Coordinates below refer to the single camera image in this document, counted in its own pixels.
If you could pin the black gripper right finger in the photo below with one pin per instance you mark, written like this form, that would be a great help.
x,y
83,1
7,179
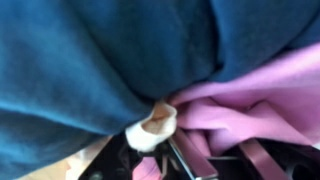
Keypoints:
x,y
263,160

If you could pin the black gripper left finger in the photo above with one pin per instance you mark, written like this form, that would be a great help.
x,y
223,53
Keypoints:
x,y
195,156

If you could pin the beige cloth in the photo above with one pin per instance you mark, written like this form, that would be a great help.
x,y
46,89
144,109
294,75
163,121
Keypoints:
x,y
153,128

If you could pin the pink shirt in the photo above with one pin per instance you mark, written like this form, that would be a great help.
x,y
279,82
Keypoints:
x,y
253,110

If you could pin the dark blue shirt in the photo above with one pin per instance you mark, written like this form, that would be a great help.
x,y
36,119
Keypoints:
x,y
100,60

